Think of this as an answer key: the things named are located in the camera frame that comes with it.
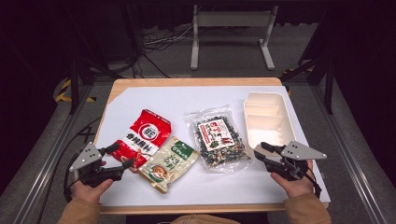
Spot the person's torso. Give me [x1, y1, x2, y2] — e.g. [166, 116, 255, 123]
[169, 214, 242, 224]

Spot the white table sheet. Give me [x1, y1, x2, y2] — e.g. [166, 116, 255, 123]
[98, 85, 332, 207]

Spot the yellow and black floor tape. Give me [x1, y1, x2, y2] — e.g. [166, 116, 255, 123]
[54, 78, 96, 104]

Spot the person's left hand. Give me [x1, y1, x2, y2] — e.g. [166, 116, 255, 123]
[72, 161, 115, 205]

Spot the aluminium rail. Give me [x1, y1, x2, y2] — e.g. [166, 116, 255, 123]
[12, 83, 95, 224]
[311, 85, 390, 224]

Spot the person's right hand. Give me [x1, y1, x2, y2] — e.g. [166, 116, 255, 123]
[270, 160, 314, 200]

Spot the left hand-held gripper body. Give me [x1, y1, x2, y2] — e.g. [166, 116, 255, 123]
[68, 141, 110, 189]

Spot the white metal stand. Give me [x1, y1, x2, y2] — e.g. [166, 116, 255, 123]
[190, 4, 279, 71]

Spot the white divided plastic tray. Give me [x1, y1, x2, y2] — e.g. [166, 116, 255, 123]
[243, 91, 297, 157]

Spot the clear packet of dark seaweed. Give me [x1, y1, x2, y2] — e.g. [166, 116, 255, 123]
[185, 105, 254, 174]

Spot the beige and green snack packet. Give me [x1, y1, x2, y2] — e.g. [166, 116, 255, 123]
[136, 135, 200, 194]

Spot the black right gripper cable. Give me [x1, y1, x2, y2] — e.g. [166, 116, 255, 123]
[306, 169, 323, 199]

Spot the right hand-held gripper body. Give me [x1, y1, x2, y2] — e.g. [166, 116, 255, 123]
[268, 140, 328, 182]

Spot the black metal stand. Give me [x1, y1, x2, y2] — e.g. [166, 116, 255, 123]
[280, 55, 336, 115]
[66, 57, 125, 115]

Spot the bundle of floor cables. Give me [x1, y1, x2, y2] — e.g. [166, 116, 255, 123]
[142, 23, 194, 54]

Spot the red and white snack packet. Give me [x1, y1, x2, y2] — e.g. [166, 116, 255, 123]
[109, 108, 173, 169]

